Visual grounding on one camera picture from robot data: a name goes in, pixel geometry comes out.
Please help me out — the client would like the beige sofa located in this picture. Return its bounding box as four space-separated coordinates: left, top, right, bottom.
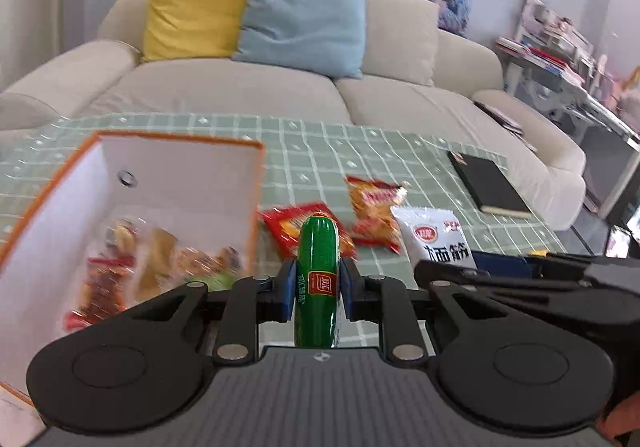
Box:
0 0 587 230

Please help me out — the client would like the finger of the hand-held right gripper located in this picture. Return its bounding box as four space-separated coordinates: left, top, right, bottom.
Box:
471 251 591 278
414 258 591 302

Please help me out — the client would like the black notebook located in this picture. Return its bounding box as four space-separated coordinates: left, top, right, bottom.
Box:
447 150 533 219

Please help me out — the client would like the clear candy packet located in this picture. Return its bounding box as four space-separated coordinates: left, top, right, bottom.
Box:
100 220 146 258

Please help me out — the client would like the white door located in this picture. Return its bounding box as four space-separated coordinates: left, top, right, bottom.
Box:
0 0 68 90

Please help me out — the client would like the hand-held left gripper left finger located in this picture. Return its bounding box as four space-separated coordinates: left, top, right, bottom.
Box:
127 258 297 363

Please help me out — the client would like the light blue cushion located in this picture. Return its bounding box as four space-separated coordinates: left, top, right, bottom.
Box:
232 0 367 80

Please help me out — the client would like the red cartoon snack packet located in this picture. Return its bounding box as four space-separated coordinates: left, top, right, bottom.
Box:
260 201 357 259

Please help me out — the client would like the dark screen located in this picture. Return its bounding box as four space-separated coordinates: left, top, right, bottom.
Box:
605 207 640 260

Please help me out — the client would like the small red snack packet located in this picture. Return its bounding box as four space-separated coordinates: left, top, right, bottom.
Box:
65 252 133 330

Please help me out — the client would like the orange cardboard box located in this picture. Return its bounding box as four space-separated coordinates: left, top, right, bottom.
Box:
0 131 267 447

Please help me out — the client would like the white snack packet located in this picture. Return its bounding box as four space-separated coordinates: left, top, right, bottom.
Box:
390 207 476 270

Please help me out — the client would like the yellow cushion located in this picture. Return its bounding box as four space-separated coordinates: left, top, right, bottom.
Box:
141 0 253 64

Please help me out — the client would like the white desk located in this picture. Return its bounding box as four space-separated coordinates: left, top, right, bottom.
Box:
500 52 640 220

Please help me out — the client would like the green checked tablecloth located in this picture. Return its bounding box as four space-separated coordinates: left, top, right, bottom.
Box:
0 113 568 348

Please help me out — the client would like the green sausage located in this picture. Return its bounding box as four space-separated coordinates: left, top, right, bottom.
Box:
294 214 342 349

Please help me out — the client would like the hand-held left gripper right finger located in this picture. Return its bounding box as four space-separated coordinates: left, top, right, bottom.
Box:
340 257 503 362

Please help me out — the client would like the brown mixed nut packet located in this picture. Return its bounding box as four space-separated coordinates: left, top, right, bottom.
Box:
135 227 246 293

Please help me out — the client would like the stack of books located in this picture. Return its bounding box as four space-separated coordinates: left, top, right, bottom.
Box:
495 0 601 83

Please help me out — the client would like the orange stick snack bag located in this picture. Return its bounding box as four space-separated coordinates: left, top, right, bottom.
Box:
346 176 411 255

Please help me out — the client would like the person's right hand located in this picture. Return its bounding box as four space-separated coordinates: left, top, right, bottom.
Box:
595 389 640 447

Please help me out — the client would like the green label nut packet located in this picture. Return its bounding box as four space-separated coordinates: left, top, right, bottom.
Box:
202 272 238 292

